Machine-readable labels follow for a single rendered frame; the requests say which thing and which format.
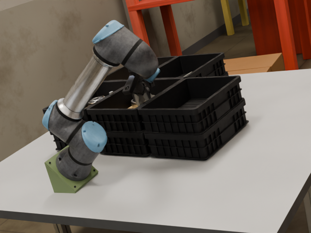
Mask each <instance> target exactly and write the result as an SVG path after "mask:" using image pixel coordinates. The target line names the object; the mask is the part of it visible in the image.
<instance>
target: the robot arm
mask: <svg viewBox="0 0 311 233"><path fill-rule="evenodd" d="M92 42H93V44H95V45H94V47H93V56H92V58H91V59H90V61H89V62H88V64H87V65H86V66H85V68H84V69H83V71H82V73H81V74H80V76H79V77H78V79H77V80H76V82H75V83H74V84H73V86H72V87H71V89H70V90H69V92H68V93H67V95H66V97H65V98H61V99H59V100H55V101H53V102H52V103H51V105H50V106H49V108H48V109H47V111H46V113H45V115H44V117H43V120H42V124H43V126H44V127H45V128H46V129H47V130H48V131H49V132H51V133H53V134H54V135H56V136H57V137H58V138H60V139H61V140H62V141H64V142H65V143H66V144H68V145H69V147H67V148H66V149H64V150H62V151H61V152H60V153H59V154H58V156H57V158H56V166H57V169H58V171H59V172H60V173H61V174H62V175H63V176H64V177H66V178H67V179H69V180H72V181H82V180H84V179H86V178H87V176H88V175H89V173H90V171H91V168H92V163H93V161H94V160H95V159H96V157H97V156H98V155H99V153H100V152H101V151H102V150H103V149H104V146H105V145H106V143H107V136H106V132H105V130H104V129H103V127H102V126H101V125H99V124H98V123H96V122H92V121H88V122H85V121H84V120H83V119H82V118H83V116H84V112H83V110H84V108H85V107H86V105H87V104H88V102H89V101H90V99H91V98H92V96H93V95H94V94H95V92H96V91H97V89H98V88H99V86H100V85H101V83H102V82H103V81H104V79H105V78H106V76H107V75H108V74H109V72H110V71H111V69H112V68H113V67H118V66H119V65H120V64H122V65H123V66H124V67H126V68H127V69H128V71H129V73H130V72H133V73H130V75H129V78H128V80H127V82H126V84H125V86H124V89H123V91H122V92H123V94H124V95H127V94H132V97H133V99H134V101H135V102H136V104H137V105H138V106H140V105H141V104H142V103H143V102H144V101H145V100H146V101H147V100H149V99H151V98H152V97H154V96H155V95H152V94H151V93H150V90H149V89H150V88H151V87H154V86H155V84H154V81H153V80H154V79H155V78H156V77H157V75H158V74H159V73H160V69H159V68H158V59H157V57H156V55H155V53H154V51H153V50H152V49H151V47H150V46H149V45H148V44H147V43H146V42H145V41H143V40H142V39H140V38H139V37H138V36H136V35H135V34H134V33H132V32H131V31H130V30H129V29H127V28H126V27H125V26H124V25H122V24H120V23H119V22H118V21H116V20H112V21H110V22H109V23H107V24H106V25H105V26H104V27H103V28H102V29H101V30H100V31H99V32H98V34H97V35H96V36H95V37H94V38H93V40H92ZM152 82H153V84H152ZM141 93H144V95H143V96H142V95H141Z"/></svg>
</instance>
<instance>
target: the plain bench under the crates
mask: <svg viewBox="0 0 311 233"><path fill-rule="evenodd" d="M236 75H240V76H241V82H240V83H239V85H240V88H242V90H241V95H242V98H244V99H245V102H246V105H245V106H244V111H246V112H247V113H245V116H246V120H249V122H248V123H247V124H246V125H245V126H244V127H243V128H242V129H240V130H239V131H238V132H237V133H236V134H235V135H234V136H233V137H232V138H230V139H229V140H228V141H227V142H226V143H225V144H224V145H223V146H221V147H220V148H219V149H218V150H217V151H216V152H215V153H214V154H213V155H212V156H211V157H210V158H208V159H207V160H191V159H171V158H157V157H153V156H148V157H143V156H128V155H114V154H104V153H99V155H98V156H97V157H96V159H95V160H94V161H93V163H92V166H93V167H94V168H95V169H97V170H98V171H99V172H98V174H97V175H96V176H95V177H94V178H92V179H91V180H90V181H89V182H88V183H87V184H85V185H84V186H83V187H82V188H81V189H80V190H78V191H77V192H76V193H54V191H53V188H52V185H51V182H50V178H49V176H48V173H47V170H46V167H45V164H44V163H45V162H46V161H47V160H48V159H50V158H51V157H52V156H54V155H55V154H57V153H58V152H59V151H60V150H56V148H57V146H56V143H55V142H54V141H53V140H54V136H53V135H50V132H49V131H48V132H47V133H45V134H44V135H42V136H41V137H39V138H37V139H36V140H34V141H33V142H31V143H29V144H28V145H26V146H25V147H23V148H22V149H20V150H18V151H17V152H15V153H14V154H12V155H11V156H9V157H8V158H6V159H4V160H3V161H1V162H0V218H3V219H12V220H21V221H34V222H43V223H53V226H54V229H55V232H56V233H72V232H71V229H70V225H71V226H80V227H93V228H102V229H111V230H120V231H130V232H139V233H285V232H286V230H287V229H288V227H289V225H290V223H291V221H292V219H293V217H294V216H295V214H296V212H297V210H298V208H299V206H300V205H301V203H302V201H303V200H304V206H305V213H306V218H307V224H308V230H309V233H311V69H301V70H289V71H277V72H265V73H253V74H236ZM229 76H232V75H229Z"/></svg>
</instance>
